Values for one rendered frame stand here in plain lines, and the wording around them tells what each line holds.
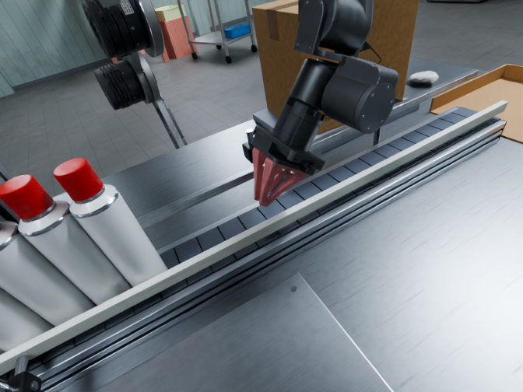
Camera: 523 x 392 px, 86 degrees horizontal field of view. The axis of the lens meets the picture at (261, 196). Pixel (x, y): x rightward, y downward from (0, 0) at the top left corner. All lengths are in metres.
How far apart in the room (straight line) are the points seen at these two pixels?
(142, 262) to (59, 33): 7.22
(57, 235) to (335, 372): 0.32
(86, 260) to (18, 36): 7.21
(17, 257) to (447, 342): 0.49
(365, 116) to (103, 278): 0.36
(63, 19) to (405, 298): 7.42
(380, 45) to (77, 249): 0.70
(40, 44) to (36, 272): 7.20
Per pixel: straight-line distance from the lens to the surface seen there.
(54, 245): 0.37
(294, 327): 0.37
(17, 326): 0.45
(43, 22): 7.51
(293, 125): 0.38
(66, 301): 0.44
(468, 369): 0.43
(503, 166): 0.72
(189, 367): 0.38
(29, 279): 0.41
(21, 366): 0.46
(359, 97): 0.33
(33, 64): 7.57
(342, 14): 0.37
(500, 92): 1.03
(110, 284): 0.43
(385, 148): 0.63
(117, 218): 0.35
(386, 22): 0.77
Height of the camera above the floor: 1.21
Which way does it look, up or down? 40 degrees down
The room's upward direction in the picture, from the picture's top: 12 degrees counter-clockwise
